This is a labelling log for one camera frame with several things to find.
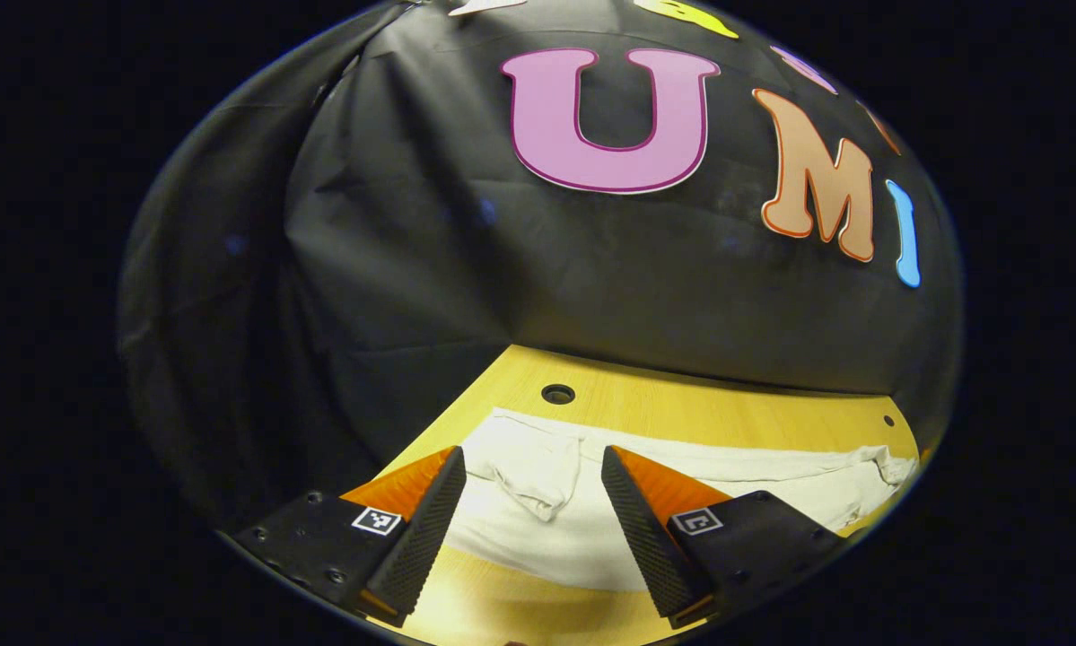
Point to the black backdrop cloth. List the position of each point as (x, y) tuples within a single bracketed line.
[(412, 269)]

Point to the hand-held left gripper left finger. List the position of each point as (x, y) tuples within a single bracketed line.
[(425, 529)]

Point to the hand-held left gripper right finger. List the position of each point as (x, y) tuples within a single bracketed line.
[(645, 538)]

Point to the white jeans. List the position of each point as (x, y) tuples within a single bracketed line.
[(771, 484)]

